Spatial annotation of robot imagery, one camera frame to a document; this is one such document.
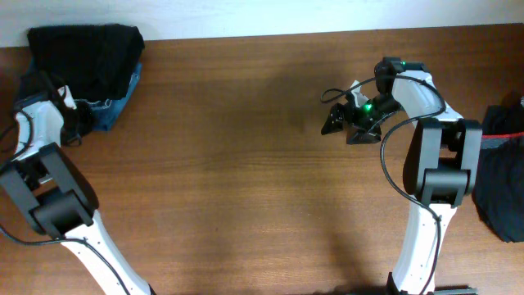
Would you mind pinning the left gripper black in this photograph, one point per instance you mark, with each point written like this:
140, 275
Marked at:
86, 121

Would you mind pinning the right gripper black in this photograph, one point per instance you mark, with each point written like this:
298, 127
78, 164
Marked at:
340, 111

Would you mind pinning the blue denim jeans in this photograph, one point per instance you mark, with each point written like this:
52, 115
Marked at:
105, 112

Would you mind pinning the black shorts garment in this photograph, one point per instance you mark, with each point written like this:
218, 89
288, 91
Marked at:
95, 61

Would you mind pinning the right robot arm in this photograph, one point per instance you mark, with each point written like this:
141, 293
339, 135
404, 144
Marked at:
440, 168

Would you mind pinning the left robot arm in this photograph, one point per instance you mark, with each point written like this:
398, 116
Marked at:
55, 198

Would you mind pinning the dark garment with red trim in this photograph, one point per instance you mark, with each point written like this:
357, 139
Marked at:
498, 194

